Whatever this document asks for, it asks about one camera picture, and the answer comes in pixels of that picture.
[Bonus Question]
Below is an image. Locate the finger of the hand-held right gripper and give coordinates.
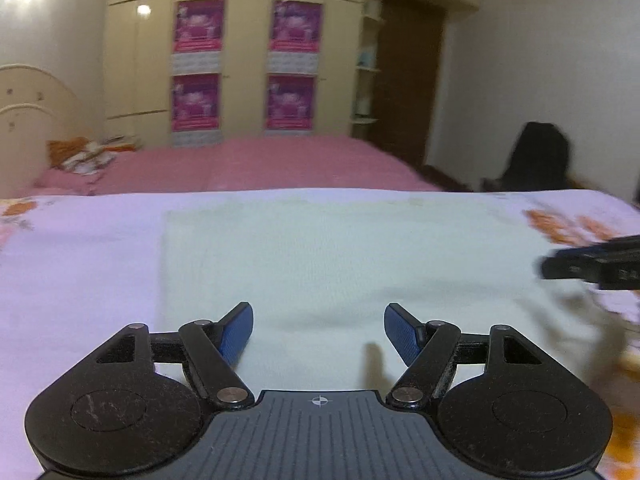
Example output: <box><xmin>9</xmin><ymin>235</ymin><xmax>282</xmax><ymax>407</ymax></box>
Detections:
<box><xmin>537</xmin><ymin>246</ymin><xmax>598</xmax><ymax>283</ymax></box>

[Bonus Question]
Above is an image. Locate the magenta wall poster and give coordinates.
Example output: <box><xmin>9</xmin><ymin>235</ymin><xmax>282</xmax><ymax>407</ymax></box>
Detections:
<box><xmin>172</xmin><ymin>0</ymin><xmax>226</xmax><ymax>75</ymax></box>
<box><xmin>170</xmin><ymin>74</ymin><xmax>222</xmax><ymax>147</ymax></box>
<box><xmin>264</xmin><ymin>75</ymin><xmax>317</xmax><ymax>134</ymax></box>
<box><xmin>268</xmin><ymin>0</ymin><xmax>324</xmax><ymax>76</ymax></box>

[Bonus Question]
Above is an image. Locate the cream corner shelf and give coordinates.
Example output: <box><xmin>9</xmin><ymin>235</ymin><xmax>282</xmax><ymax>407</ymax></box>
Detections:
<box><xmin>349</xmin><ymin>0</ymin><xmax>384</xmax><ymax>139</ymax></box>

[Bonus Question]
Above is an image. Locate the light green knit sweater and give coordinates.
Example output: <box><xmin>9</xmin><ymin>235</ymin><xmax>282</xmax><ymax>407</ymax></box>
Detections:
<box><xmin>159</xmin><ymin>187</ymin><xmax>568</xmax><ymax>358</ymax></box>

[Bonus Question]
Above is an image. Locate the black backpack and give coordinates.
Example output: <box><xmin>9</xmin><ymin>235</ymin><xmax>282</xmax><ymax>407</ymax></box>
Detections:
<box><xmin>499</xmin><ymin>121</ymin><xmax>574</xmax><ymax>194</ymax></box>

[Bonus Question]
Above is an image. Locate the cream wardrobe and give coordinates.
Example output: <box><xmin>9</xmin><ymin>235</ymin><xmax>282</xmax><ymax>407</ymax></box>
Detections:
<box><xmin>102</xmin><ymin>0</ymin><xmax>373</xmax><ymax>149</ymax></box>

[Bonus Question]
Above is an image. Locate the brown wooden door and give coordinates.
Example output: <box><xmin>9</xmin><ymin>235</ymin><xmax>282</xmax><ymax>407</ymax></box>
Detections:
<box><xmin>371</xmin><ymin>0</ymin><xmax>447</xmax><ymax>170</ymax></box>

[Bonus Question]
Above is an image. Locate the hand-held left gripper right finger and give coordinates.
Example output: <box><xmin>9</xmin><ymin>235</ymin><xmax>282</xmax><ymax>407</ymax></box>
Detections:
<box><xmin>384</xmin><ymin>303</ymin><xmax>546</xmax><ymax>408</ymax></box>

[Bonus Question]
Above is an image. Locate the purple floral bed sheet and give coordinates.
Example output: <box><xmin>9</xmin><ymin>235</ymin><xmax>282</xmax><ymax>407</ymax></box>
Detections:
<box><xmin>0</xmin><ymin>187</ymin><xmax>640</xmax><ymax>480</ymax></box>

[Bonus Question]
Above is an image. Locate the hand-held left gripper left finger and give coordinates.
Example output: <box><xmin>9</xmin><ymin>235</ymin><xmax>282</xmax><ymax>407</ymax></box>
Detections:
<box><xmin>95</xmin><ymin>302</ymin><xmax>254</xmax><ymax>409</ymax></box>

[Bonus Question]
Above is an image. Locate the stack of books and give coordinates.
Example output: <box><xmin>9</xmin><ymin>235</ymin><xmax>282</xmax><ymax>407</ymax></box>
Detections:
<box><xmin>99</xmin><ymin>134</ymin><xmax>139</xmax><ymax>152</ymax></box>

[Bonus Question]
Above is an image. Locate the cream curved headboard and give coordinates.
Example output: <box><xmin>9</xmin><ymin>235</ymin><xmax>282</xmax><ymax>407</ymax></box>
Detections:
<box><xmin>0</xmin><ymin>103</ymin><xmax>57</xmax><ymax>197</ymax></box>
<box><xmin>0</xmin><ymin>63</ymin><xmax>84</xmax><ymax>161</ymax></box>

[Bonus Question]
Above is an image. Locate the pink bed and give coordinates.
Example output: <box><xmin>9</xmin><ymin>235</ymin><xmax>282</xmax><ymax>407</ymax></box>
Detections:
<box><xmin>32</xmin><ymin>134</ymin><xmax>447</xmax><ymax>197</ymax></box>

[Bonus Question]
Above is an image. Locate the orange patterned pillow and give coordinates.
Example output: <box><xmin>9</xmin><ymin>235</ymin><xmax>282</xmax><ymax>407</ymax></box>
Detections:
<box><xmin>46</xmin><ymin>137</ymin><xmax>117</xmax><ymax>175</ymax></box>

